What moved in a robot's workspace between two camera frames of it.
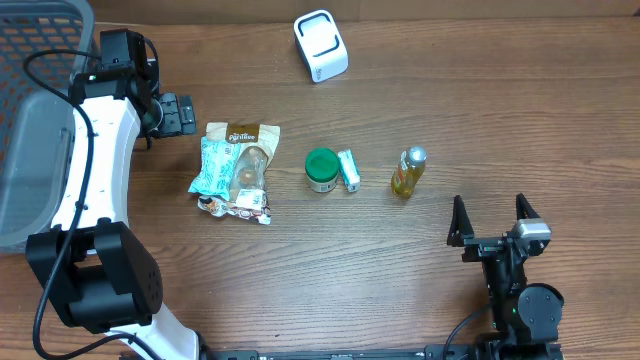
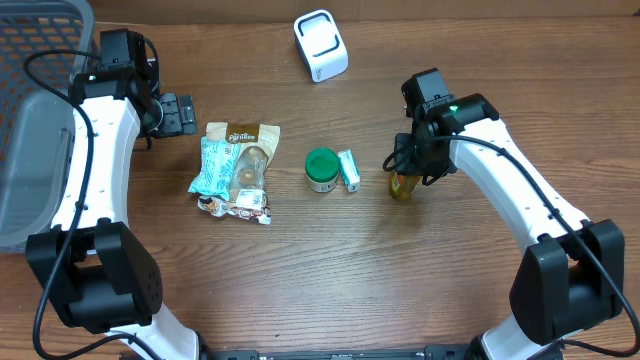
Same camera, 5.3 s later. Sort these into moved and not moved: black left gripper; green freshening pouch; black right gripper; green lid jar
Moved: black right gripper
Not moved: green lid jar; green freshening pouch; black left gripper
